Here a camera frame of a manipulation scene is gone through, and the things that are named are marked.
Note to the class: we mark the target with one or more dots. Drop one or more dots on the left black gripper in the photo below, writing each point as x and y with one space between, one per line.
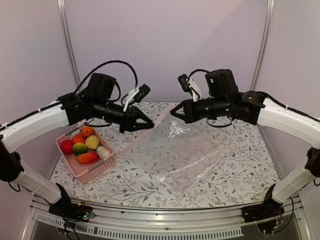
130 120

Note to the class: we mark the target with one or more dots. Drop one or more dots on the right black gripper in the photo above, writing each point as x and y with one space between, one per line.
190 115

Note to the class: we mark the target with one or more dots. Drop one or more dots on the clear zip top bag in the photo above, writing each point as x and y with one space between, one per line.
176 154

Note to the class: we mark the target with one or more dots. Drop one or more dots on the orange green papaya toy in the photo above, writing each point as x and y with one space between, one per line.
87 131

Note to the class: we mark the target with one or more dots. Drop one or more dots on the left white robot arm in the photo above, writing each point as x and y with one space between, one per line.
92 102

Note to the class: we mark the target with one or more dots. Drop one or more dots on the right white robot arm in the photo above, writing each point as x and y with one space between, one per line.
255 108

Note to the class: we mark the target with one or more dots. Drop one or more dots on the white garlic toy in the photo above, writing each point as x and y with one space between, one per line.
102 152

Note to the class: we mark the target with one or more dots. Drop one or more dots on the floral tablecloth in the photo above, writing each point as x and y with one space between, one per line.
243 176

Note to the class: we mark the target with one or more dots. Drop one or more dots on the orange red mango toy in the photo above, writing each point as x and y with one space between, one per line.
87 158

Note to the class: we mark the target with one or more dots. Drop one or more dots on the pink plastic basket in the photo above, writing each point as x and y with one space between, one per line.
85 173

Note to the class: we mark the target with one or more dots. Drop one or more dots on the red apple toy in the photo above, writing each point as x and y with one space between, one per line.
67 147

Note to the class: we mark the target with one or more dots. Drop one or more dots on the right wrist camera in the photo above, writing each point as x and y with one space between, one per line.
189 85

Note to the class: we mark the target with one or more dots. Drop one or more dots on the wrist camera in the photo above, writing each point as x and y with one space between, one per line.
136 95
189 85

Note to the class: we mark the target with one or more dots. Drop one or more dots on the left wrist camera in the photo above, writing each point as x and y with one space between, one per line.
136 95

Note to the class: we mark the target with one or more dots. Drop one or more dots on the right aluminium frame post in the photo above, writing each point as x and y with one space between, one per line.
270 4

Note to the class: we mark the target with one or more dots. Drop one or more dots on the aluminium frame post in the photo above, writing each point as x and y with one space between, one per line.
270 4
62 11

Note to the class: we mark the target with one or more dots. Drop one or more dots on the front aluminium rail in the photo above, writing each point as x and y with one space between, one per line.
116 222

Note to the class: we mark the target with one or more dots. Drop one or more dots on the left aluminium frame post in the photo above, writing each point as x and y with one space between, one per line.
62 11

